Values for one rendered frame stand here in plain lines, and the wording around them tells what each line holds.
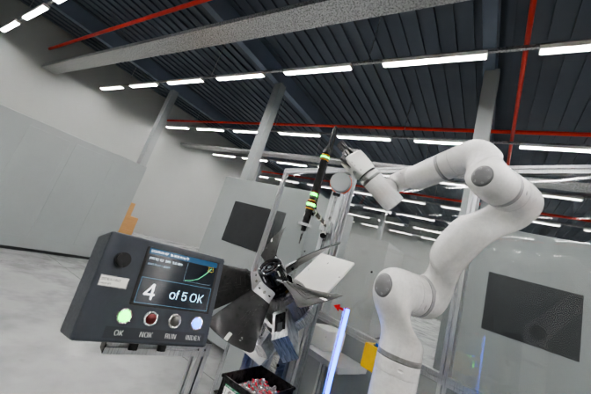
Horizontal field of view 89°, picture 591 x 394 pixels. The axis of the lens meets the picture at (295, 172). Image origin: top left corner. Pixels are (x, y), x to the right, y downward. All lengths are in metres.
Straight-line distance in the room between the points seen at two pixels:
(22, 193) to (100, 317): 5.92
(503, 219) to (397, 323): 0.39
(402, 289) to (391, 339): 0.14
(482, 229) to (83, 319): 0.89
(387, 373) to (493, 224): 0.48
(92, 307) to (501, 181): 0.88
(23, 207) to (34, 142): 1.07
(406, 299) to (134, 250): 0.68
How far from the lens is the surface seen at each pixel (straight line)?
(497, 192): 0.85
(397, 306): 0.93
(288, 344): 1.40
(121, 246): 0.70
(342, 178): 2.20
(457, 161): 1.02
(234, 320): 1.38
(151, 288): 0.72
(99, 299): 0.69
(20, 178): 6.53
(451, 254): 0.93
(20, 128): 6.47
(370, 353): 1.41
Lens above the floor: 1.32
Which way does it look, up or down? 14 degrees up
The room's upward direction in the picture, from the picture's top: 18 degrees clockwise
